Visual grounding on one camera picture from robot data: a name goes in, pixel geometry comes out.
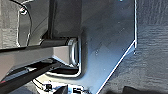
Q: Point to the thick grey torso limb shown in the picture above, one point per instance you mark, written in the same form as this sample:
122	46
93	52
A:
33	55

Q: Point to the black strut under torso limb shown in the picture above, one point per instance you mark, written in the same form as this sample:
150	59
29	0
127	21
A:
26	75

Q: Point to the round silver base bolt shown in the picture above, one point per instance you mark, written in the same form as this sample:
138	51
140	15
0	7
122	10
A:
22	10

